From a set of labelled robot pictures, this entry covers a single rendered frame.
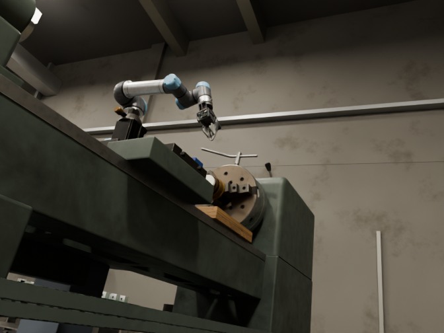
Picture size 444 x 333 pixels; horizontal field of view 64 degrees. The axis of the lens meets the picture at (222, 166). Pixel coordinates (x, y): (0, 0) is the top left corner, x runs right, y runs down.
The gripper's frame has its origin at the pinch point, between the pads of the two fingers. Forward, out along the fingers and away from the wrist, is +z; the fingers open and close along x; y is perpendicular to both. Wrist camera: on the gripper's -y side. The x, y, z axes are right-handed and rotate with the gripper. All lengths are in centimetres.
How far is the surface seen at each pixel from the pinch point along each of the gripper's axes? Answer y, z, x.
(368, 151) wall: -307, -132, 77
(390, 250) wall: -309, -6, 57
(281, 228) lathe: -19, 47, 18
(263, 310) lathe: -16, 79, 4
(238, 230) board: 15, 57, 12
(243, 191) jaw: 2.5, 35.2, 11.6
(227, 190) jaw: 6.6, 34.3, 6.3
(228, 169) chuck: -1.4, 19.2, 5.0
